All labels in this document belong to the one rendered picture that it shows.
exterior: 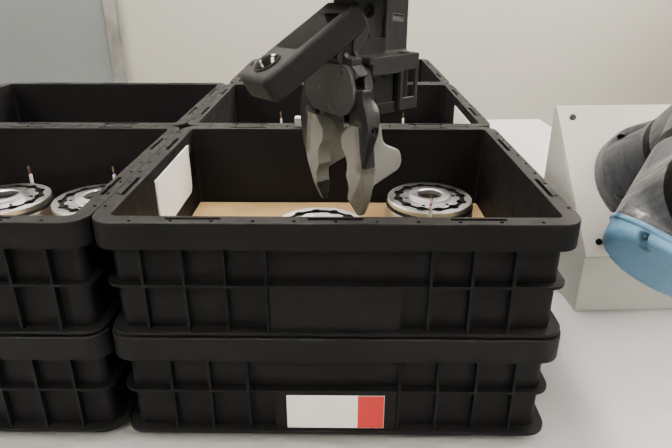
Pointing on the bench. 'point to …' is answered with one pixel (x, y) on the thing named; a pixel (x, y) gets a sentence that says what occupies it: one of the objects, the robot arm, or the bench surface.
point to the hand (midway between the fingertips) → (336, 196)
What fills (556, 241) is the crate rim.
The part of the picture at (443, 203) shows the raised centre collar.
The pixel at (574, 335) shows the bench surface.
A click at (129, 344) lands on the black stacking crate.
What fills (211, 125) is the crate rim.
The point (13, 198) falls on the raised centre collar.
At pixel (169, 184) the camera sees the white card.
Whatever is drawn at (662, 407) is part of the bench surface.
